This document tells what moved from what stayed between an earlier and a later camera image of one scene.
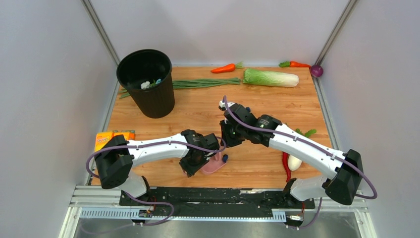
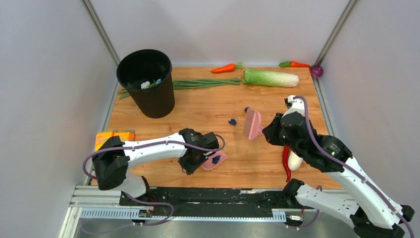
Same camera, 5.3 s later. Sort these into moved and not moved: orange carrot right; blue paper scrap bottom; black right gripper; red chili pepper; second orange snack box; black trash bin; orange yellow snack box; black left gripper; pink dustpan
Moved: black right gripper; pink dustpan; blue paper scrap bottom
Not moved: second orange snack box; black trash bin; red chili pepper; orange yellow snack box; orange carrot right; black left gripper
